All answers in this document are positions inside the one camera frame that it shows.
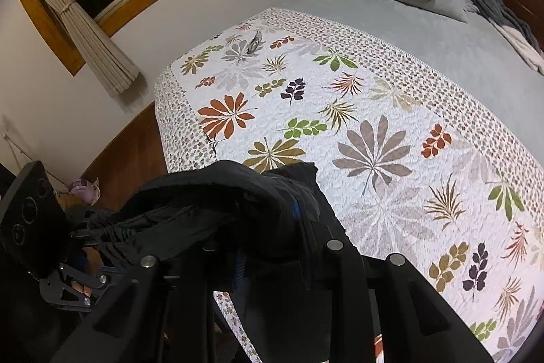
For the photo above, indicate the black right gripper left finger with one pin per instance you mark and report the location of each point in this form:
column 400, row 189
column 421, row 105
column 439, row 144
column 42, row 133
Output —
column 127, row 316

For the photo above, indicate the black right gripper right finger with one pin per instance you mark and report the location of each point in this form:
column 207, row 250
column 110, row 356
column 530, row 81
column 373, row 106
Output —
column 389, row 298

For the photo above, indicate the white floral quilt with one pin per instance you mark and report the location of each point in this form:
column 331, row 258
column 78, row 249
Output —
column 409, row 161

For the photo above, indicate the grey bed sheet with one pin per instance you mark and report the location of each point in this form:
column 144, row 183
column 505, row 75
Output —
column 473, row 54

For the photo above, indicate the grey and white folded clothes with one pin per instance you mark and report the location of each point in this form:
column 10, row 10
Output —
column 514, row 29

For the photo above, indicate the black pants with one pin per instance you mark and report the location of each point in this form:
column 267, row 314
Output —
column 253, row 224

